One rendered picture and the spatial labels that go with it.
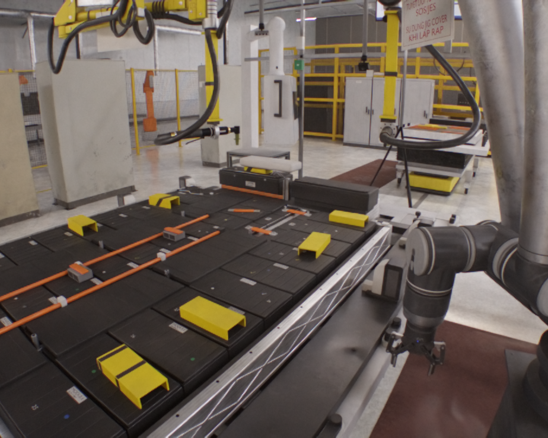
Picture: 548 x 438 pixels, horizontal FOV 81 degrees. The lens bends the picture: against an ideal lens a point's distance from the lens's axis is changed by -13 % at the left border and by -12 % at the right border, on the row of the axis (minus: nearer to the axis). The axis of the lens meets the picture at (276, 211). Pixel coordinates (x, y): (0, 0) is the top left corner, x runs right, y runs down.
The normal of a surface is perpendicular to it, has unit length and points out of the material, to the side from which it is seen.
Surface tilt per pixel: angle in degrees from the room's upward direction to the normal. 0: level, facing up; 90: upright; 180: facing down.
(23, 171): 90
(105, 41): 90
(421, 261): 90
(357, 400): 0
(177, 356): 0
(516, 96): 100
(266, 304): 0
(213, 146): 90
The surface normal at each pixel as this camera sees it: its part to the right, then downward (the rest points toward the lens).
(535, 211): -0.88, 0.29
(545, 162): -0.75, 0.33
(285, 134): -0.15, 0.32
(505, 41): -0.38, 0.45
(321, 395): 0.00, -0.95
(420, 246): -0.99, -0.01
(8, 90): 0.83, 0.18
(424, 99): -0.55, 0.26
